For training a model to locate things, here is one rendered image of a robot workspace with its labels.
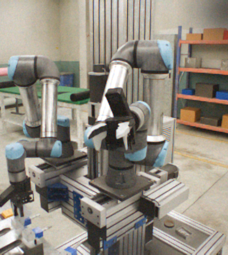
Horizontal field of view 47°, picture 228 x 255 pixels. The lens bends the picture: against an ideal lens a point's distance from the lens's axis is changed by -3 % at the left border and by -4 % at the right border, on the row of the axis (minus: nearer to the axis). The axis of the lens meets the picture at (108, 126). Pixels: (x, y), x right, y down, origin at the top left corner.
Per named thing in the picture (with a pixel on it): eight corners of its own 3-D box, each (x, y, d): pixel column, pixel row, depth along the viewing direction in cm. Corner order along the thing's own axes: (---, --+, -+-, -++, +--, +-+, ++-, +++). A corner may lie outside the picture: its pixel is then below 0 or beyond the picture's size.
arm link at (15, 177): (12, 175, 108) (4, 168, 114) (13, 185, 109) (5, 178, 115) (28, 169, 113) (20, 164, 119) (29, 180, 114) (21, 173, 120)
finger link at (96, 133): (91, 157, 64) (114, 145, 71) (87, 132, 63) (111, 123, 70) (81, 156, 66) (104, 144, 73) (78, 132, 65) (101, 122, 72)
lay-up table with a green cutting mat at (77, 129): (41, 121, 646) (38, 78, 618) (123, 142, 502) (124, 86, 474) (-1, 131, 561) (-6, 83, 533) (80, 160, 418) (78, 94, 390)
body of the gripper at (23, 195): (34, 202, 118) (32, 178, 115) (16, 209, 113) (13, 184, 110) (27, 196, 124) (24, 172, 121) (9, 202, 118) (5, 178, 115)
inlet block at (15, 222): (37, 216, 129) (36, 207, 127) (42, 221, 125) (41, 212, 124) (12, 227, 120) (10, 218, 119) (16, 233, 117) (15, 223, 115)
